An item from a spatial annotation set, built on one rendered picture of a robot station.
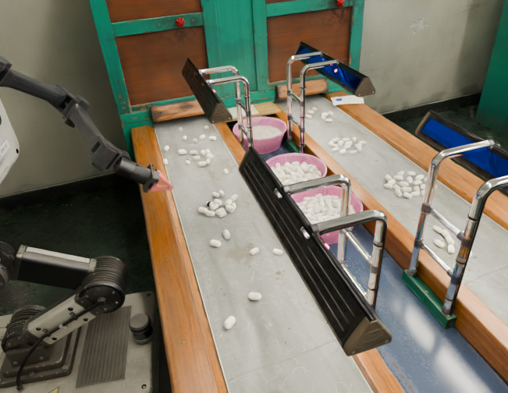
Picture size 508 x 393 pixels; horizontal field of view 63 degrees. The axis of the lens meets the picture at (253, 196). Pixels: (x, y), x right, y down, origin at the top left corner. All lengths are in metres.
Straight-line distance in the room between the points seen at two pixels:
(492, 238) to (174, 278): 0.99
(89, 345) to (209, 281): 0.51
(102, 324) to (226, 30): 1.46
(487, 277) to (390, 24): 2.67
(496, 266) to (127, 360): 1.16
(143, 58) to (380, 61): 2.16
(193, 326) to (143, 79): 1.40
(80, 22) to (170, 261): 1.96
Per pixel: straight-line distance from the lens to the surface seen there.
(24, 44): 2.98
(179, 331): 1.11
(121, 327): 1.56
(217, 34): 2.18
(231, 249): 1.33
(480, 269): 1.37
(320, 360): 1.06
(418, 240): 1.23
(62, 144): 3.17
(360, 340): 0.68
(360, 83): 1.63
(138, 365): 1.44
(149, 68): 2.18
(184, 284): 1.22
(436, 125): 1.31
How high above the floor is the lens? 1.61
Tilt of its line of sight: 34 degrees down
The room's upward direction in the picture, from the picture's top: 4 degrees counter-clockwise
